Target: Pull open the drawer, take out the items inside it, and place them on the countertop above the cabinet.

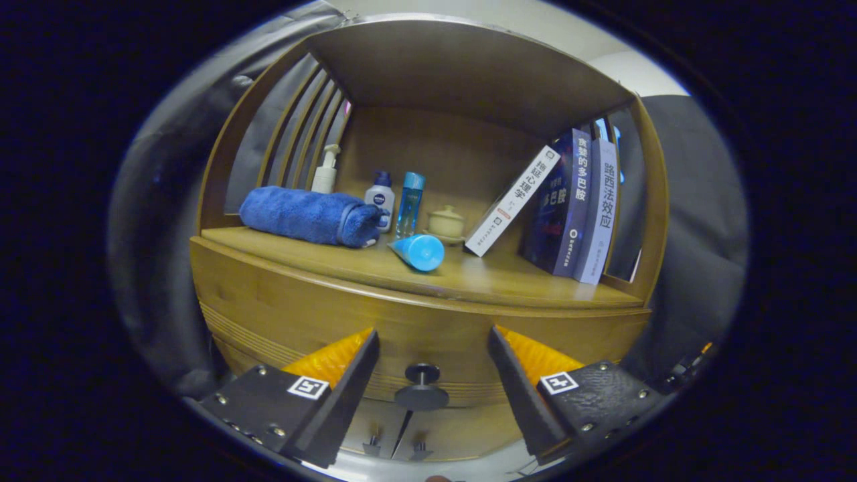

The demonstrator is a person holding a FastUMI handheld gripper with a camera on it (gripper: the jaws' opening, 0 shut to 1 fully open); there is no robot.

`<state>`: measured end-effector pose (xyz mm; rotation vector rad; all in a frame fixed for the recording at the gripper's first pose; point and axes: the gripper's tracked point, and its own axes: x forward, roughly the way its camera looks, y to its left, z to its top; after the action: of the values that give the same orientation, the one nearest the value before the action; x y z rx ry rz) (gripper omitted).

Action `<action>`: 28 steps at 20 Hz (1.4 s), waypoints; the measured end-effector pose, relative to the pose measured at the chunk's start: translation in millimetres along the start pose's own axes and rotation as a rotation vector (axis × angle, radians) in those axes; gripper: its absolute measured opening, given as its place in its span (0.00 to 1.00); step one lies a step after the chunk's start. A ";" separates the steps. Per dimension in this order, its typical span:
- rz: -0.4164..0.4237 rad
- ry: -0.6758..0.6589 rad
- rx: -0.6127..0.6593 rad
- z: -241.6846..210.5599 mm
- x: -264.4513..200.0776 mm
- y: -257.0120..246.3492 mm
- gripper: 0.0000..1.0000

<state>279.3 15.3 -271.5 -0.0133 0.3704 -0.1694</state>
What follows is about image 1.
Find dark blue book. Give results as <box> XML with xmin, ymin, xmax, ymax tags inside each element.
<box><xmin>522</xmin><ymin>127</ymin><xmax>593</xmax><ymax>278</ymax></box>

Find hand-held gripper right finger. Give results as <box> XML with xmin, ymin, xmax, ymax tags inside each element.
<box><xmin>487</xmin><ymin>325</ymin><xmax>664</xmax><ymax>466</ymax></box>

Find black round drawer knob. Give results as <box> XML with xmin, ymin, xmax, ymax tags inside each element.
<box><xmin>394</xmin><ymin>363</ymin><xmax>451</xmax><ymax>412</ymax></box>

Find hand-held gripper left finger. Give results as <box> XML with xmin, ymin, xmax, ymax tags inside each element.
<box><xmin>199</xmin><ymin>328</ymin><xmax>381</xmax><ymax>469</ymax></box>

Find pale lilac book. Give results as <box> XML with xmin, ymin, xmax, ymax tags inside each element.
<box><xmin>572</xmin><ymin>139</ymin><xmax>620</xmax><ymax>286</ymax></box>

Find clear blue bottle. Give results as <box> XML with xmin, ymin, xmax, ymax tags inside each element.
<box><xmin>395</xmin><ymin>171</ymin><xmax>426</xmax><ymax>240</ymax></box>

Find wooden cabinet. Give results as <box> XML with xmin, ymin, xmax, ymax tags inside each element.
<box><xmin>189</xmin><ymin>19</ymin><xmax>670</xmax><ymax>463</ymax></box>

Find white pump bottle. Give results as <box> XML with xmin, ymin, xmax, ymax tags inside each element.
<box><xmin>311</xmin><ymin>143</ymin><xmax>341</xmax><ymax>195</ymax></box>

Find wooden drawer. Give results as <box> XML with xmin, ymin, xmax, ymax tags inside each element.
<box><xmin>189</xmin><ymin>236</ymin><xmax>651</xmax><ymax>409</ymax></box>

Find black backdrop cloth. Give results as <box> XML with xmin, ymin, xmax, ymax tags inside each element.
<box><xmin>107</xmin><ymin>0</ymin><xmax>749</xmax><ymax>402</ymax></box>

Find blue rolled towel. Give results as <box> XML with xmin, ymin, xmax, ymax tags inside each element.
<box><xmin>239</xmin><ymin>186</ymin><xmax>384</xmax><ymax>249</ymax></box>

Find white bottle with blue cap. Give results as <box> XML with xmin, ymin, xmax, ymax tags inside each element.
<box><xmin>364</xmin><ymin>171</ymin><xmax>396</xmax><ymax>234</ymax></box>

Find white book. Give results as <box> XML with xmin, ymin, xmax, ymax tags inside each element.
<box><xmin>463</xmin><ymin>145</ymin><xmax>562</xmax><ymax>258</ymax></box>

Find beige lidded ceramic cup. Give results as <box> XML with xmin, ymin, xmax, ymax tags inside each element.
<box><xmin>423</xmin><ymin>205</ymin><xmax>467</xmax><ymax>245</ymax></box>

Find blue and white tube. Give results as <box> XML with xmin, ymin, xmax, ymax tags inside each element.
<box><xmin>388</xmin><ymin>234</ymin><xmax>446</xmax><ymax>272</ymax></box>

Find wooden cabinet door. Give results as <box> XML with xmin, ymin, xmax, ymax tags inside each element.
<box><xmin>395</xmin><ymin>402</ymin><xmax>526</xmax><ymax>463</ymax></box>
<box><xmin>338</xmin><ymin>398</ymin><xmax>416</xmax><ymax>459</ymax></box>

